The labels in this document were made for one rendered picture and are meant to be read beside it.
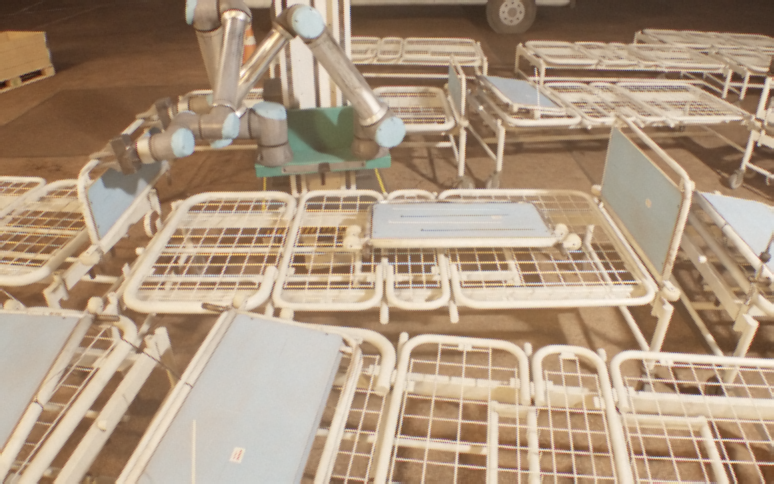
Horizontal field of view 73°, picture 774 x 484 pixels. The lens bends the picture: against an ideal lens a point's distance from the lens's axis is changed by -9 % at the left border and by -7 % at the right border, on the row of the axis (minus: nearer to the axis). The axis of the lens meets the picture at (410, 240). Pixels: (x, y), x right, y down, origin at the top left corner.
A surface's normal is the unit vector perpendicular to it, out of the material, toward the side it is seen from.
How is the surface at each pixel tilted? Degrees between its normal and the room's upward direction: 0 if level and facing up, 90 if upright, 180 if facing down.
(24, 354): 5
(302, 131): 90
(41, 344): 5
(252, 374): 7
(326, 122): 90
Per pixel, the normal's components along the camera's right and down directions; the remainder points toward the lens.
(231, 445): 0.14, -0.84
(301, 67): 0.20, 0.50
